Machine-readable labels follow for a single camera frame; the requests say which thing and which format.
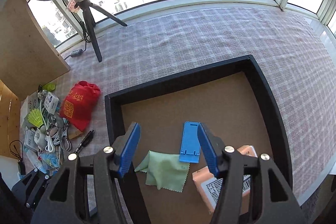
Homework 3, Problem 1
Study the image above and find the orange tissue pack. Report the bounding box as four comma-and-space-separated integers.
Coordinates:
192, 144, 258, 215

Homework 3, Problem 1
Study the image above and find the black pen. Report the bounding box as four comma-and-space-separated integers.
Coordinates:
74, 130, 95, 154

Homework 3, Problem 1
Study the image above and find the yellow plastic shuttlecock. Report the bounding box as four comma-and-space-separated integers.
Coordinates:
27, 109, 45, 128

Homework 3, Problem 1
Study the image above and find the blue phone stand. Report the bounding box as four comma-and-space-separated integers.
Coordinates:
179, 122, 201, 164

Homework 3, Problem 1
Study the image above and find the light green cleaning cloth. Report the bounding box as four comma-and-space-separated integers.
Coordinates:
135, 151, 190, 193

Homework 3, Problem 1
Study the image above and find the red drawstring bag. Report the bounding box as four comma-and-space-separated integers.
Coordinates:
60, 81, 101, 132

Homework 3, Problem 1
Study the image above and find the polka dot tissue pack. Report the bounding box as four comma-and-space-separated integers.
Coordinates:
44, 92, 59, 115

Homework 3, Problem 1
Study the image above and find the white plug-in device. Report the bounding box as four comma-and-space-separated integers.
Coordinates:
34, 129, 47, 151

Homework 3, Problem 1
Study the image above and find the black tray box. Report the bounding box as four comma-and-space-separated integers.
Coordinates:
105, 55, 293, 223

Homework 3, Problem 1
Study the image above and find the green tube bottle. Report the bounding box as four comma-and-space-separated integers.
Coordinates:
42, 83, 56, 92

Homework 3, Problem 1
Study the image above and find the wooden board panel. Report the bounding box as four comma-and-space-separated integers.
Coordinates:
1, 0, 70, 101

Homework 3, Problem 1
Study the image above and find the plaid tablecloth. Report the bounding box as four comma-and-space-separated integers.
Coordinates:
55, 7, 335, 203

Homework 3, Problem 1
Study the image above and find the black tripod stand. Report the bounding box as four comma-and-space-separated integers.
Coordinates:
74, 0, 127, 63

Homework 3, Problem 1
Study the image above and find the black power adapter cable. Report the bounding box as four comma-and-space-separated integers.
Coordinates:
9, 140, 26, 175

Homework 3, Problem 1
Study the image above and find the black inline cable remote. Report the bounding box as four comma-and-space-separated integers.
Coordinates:
70, 49, 84, 57

